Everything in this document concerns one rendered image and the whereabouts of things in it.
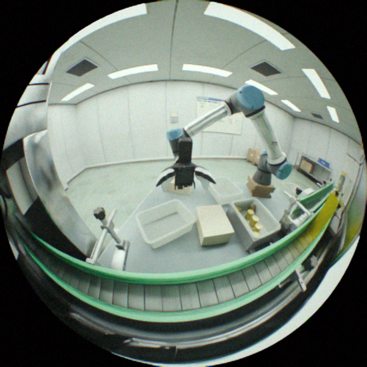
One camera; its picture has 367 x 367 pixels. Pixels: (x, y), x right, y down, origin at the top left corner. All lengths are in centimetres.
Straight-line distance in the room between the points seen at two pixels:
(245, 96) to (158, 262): 71
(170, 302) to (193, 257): 22
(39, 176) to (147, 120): 350
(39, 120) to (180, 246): 65
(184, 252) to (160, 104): 364
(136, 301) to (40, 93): 59
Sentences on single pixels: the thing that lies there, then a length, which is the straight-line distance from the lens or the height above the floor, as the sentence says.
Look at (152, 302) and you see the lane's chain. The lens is 28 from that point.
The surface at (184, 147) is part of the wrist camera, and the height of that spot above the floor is 109.
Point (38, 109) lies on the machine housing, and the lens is 44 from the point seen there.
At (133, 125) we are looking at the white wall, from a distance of 380.
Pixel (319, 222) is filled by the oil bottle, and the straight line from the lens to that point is 55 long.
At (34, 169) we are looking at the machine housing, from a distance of 40.
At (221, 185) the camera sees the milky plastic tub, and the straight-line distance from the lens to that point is 82.
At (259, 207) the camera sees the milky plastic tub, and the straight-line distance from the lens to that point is 61.
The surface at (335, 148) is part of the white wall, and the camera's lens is 654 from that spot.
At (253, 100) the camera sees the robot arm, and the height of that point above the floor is 130.
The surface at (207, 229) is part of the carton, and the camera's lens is 41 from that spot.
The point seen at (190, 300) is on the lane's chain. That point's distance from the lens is 28.
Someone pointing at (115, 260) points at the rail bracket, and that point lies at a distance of 36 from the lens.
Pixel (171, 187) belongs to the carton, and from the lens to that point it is 68.
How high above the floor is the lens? 116
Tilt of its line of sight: 30 degrees down
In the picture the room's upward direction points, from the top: straight up
